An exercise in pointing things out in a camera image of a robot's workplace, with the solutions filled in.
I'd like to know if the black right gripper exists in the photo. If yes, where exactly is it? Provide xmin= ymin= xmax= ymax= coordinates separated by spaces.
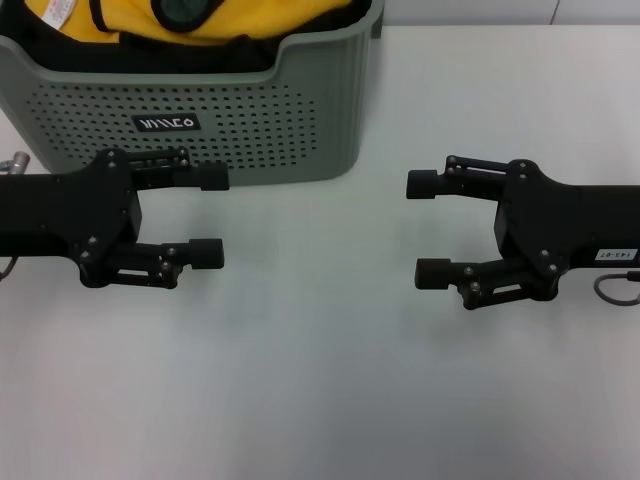
xmin=406 ymin=154 xmax=640 ymax=311

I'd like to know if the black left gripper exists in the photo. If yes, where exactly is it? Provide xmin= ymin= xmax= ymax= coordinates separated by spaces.
xmin=0 ymin=146 xmax=231 ymax=290

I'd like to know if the yellow towel with black trim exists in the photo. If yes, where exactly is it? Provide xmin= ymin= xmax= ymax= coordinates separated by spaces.
xmin=97 ymin=0 xmax=281 ymax=52

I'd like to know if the black brand label on box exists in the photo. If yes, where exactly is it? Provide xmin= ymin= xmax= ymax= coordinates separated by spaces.
xmin=133 ymin=113 xmax=201 ymax=134

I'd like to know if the grey-green perforated plastic storage box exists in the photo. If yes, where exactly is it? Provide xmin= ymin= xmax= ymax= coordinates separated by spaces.
xmin=0 ymin=0 xmax=384 ymax=189

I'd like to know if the grey-green towel with black trim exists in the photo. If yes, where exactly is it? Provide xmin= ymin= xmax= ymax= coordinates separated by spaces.
xmin=152 ymin=0 xmax=225 ymax=31

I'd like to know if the yellow towel with white tag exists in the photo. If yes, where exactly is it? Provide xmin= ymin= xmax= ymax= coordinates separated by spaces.
xmin=24 ymin=0 xmax=109 ymax=42

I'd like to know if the white numbered sticker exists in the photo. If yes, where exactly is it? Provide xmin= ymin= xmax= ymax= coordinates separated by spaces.
xmin=594 ymin=248 xmax=639 ymax=263

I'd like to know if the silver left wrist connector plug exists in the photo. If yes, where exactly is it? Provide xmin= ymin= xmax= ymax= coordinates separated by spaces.
xmin=0 ymin=151 xmax=32 ymax=175

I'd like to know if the grey right wrist cable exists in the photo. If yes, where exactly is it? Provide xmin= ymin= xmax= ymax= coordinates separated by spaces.
xmin=593 ymin=269 xmax=640 ymax=307

